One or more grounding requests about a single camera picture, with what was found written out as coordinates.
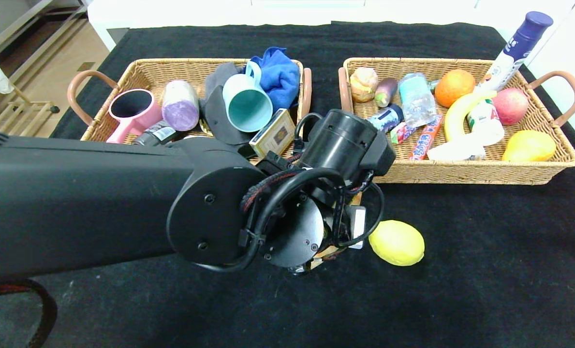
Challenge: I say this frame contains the orange candy roll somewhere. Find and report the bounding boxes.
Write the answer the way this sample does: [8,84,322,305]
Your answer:
[411,115,443,161]

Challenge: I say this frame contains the orange fruit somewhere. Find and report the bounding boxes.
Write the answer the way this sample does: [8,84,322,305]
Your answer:
[434,70,475,109]

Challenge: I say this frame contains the grey cloth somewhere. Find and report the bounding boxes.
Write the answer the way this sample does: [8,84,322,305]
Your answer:
[205,62,242,100]

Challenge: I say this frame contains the red peach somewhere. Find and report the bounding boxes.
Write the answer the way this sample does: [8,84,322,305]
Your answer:
[491,88,529,127]

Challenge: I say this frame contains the blue cloth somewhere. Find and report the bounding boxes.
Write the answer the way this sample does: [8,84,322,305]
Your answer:
[249,47,301,114]

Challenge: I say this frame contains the beige wheeled rack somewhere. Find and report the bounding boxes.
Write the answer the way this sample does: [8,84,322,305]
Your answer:
[0,86,61,138]

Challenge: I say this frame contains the purple garbage bag roll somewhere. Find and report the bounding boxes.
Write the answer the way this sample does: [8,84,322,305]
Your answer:
[162,79,200,131]

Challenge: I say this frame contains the white yogurt bottle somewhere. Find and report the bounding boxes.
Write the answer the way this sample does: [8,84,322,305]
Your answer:
[467,99,504,147]

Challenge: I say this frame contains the teal plastic cup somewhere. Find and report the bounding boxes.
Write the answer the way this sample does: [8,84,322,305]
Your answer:
[222,60,274,132]

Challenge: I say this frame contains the purple eggplant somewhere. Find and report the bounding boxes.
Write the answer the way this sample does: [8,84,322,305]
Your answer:
[375,77,400,108]

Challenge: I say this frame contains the croissant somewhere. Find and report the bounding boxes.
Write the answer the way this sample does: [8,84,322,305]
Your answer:
[309,192,363,270]

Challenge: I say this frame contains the black camera cable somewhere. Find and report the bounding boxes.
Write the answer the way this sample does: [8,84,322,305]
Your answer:
[195,112,385,274]

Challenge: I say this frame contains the red white candy pack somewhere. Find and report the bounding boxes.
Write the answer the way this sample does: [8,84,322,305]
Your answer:
[390,122,416,145]

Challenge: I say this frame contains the black table cloth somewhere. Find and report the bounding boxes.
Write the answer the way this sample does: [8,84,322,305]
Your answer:
[0,22,575,348]

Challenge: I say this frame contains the black cosmetic tube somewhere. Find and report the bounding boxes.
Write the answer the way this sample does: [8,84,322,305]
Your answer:
[133,121,180,146]

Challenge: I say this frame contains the playing card box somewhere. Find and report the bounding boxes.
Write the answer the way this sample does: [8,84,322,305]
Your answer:
[249,108,297,160]

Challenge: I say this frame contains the small white box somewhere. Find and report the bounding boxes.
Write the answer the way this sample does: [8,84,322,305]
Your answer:
[427,133,487,161]

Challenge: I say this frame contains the wicker basket brown handles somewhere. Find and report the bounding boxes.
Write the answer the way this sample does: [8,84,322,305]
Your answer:
[67,58,313,167]
[338,58,575,186]

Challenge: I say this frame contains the yellow banana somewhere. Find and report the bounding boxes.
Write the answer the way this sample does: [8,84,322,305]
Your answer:
[443,90,497,143]

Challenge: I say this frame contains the toy burger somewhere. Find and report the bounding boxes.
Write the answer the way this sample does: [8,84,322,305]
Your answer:
[350,67,380,103]

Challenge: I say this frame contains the white spray bottle purple cap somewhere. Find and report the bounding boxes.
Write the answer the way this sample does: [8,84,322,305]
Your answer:
[476,12,554,94]

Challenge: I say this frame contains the clear water bottle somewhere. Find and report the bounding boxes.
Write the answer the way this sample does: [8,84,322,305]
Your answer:
[398,73,438,129]

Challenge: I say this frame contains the yellow mango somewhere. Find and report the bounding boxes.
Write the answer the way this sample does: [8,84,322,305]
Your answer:
[501,130,556,162]

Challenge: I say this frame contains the pink mug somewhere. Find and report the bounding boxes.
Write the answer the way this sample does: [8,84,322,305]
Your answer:
[106,88,163,144]

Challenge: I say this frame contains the yellow lemon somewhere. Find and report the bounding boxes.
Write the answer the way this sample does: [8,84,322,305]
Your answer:
[368,220,425,267]

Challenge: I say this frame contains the black glasses case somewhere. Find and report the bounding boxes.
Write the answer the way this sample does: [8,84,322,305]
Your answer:
[199,86,256,145]

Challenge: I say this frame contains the blue can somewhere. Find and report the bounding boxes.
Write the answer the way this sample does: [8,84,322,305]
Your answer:
[367,104,405,133]

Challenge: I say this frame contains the beige shelf frame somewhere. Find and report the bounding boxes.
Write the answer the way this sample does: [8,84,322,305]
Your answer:
[0,0,90,61]

